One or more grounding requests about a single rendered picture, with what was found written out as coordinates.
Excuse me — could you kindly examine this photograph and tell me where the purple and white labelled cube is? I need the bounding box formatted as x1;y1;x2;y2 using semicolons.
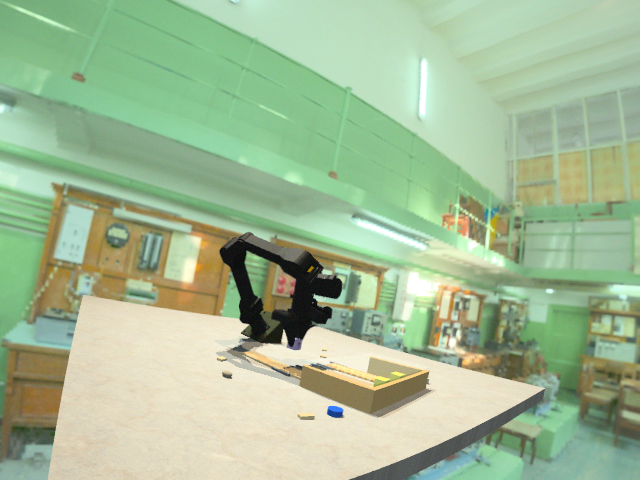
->
286;338;303;350

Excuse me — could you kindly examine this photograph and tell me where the blue short cylinder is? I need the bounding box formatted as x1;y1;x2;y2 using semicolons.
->
327;406;344;418

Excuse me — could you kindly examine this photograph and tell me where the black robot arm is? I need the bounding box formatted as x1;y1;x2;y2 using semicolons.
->
220;232;343;337

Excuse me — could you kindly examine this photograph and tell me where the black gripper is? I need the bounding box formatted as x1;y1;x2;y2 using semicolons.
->
271;291;316;347

